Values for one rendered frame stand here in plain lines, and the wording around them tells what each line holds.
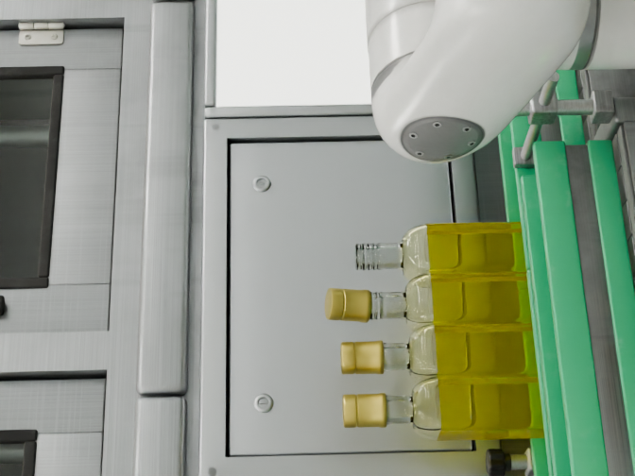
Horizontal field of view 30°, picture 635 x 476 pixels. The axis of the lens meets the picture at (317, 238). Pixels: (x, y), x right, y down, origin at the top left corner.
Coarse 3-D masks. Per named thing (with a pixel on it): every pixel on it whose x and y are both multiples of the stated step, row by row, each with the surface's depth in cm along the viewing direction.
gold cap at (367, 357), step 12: (348, 348) 123; (360, 348) 123; (372, 348) 123; (348, 360) 122; (360, 360) 122; (372, 360) 122; (384, 360) 122; (348, 372) 123; (360, 372) 123; (372, 372) 123
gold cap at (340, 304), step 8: (336, 288) 126; (328, 296) 126; (336, 296) 125; (344, 296) 125; (352, 296) 125; (360, 296) 125; (368, 296) 125; (328, 304) 126; (336, 304) 124; (344, 304) 124; (352, 304) 125; (360, 304) 125; (368, 304) 125; (328, 312) 125; (336, 312) 124; (344, 312) 125; (352, 312) 125; (360, 312) 125; (368, 312) 125; (344, 320) 126; (352, 320) 126; (360, 320) 126; (368, 320) 126
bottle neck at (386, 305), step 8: (376, 296) 126; (384, 296) 126; (392, 296) 126; (400, 296) 126; (376, 304) 125; (384, 304) 125; (392, 304) 125; (400, 304) 125; (376, 312) 125; (384, 312) 125; (392, 312) 125; (400, 312) 125
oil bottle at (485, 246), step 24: (408, 240) 128; (432, 240) 127; (456, 240) 127; (480, 240) 127; (504, 240) 127; (408, 264) 127; (432, 264) 126; (456, 264) 126; (480, 264) 126; (504, 264) 126
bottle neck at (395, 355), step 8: (384, 344) 124; (392, 344) 124; (400, 344) 124; (384, 352) 123; (392, 352) 123; (400, 352) 123; (392, 360) 123; (400, 360) 123; (384, 368) 123; (392, 368) 123; (400, 368) 123
